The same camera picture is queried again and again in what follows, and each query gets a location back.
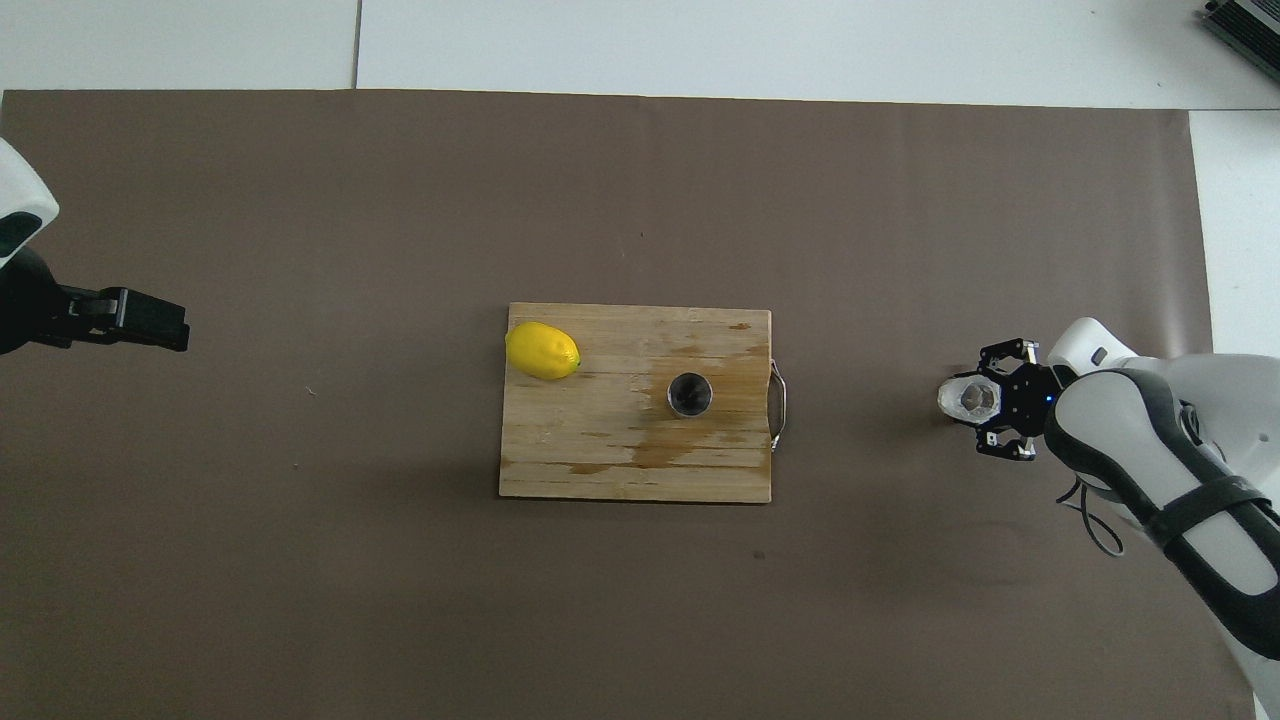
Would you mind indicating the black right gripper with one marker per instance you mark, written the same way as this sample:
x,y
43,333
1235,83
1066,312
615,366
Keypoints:
x,y
1025,400

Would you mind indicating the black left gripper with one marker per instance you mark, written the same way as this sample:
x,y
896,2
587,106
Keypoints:
x,y
30,305

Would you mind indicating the clear crinkled plastic cup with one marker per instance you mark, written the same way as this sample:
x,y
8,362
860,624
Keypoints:
x,y
965,398

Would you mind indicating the steel double jigger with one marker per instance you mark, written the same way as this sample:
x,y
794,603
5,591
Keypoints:
x,y
690,395

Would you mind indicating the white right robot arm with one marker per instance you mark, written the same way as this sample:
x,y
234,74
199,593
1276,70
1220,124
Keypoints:
x,y
1120,420

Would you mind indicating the brown paper table mat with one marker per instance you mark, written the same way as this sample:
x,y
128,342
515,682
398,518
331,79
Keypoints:
x,y
400,200

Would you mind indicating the yellow lemon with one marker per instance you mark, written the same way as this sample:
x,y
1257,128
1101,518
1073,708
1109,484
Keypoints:
x,y
543,351

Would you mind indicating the wooden cutting board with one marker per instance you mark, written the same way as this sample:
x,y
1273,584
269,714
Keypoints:
x,y
600,450

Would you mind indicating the grey ribbed electronic device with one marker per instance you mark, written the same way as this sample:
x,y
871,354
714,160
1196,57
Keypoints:
x,y
1250,20

